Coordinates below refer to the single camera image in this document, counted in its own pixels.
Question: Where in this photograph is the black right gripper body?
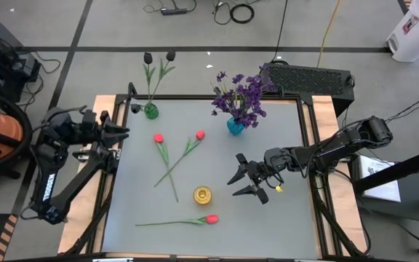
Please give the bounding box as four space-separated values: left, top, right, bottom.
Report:
235 146 287 205

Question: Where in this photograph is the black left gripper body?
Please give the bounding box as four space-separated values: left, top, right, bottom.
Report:
73 109 110 147

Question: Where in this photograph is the red artificial tulip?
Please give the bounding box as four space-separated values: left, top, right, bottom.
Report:
134 213 220 228
153 129 206 189
153 132 180 204

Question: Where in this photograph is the purple artificial flower stem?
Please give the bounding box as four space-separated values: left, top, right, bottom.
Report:
232 65 278 133
210 92 234 118
214 70 231 96

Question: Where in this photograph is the green textured glass vase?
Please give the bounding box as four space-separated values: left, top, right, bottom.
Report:
143 103 160 121

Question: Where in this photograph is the yellow textured glass vase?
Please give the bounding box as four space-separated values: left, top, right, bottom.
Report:
193 185 213 206

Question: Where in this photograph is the blue textured glass vase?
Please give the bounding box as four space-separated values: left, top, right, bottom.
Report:
226 116 248 137

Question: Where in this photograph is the grey table mat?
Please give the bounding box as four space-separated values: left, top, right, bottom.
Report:
100 98 320 261

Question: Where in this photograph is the light wooden table board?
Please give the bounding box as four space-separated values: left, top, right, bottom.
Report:
57 94 370 256

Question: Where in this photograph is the orange vacuum cleaner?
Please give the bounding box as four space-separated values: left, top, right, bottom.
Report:
0 103 44 191

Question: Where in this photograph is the black perforated computer case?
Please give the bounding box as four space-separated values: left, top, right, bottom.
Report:
259 62 356 118

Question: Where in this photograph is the white paper sheet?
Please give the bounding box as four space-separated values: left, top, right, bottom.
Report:
358 154 402 204

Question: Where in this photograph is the black power strip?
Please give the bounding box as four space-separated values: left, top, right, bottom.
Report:
159 7 189 17

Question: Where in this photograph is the black metal stand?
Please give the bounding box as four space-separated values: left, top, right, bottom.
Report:
351 143 419 256

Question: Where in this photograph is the white bin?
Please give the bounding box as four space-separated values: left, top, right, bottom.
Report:
385 0 419 63

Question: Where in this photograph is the black vacuum hose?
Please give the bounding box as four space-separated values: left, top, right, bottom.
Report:
0 90 34 172

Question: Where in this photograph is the black aluminium table frame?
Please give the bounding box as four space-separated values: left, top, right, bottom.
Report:
63 81 373 262

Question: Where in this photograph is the long black cable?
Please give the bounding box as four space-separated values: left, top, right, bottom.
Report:
270 0 290 63

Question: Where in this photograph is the yellow cable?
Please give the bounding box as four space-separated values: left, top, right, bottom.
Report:
315 0 343 69

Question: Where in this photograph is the coiled black cable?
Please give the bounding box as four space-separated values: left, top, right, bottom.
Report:
228 3 256 25

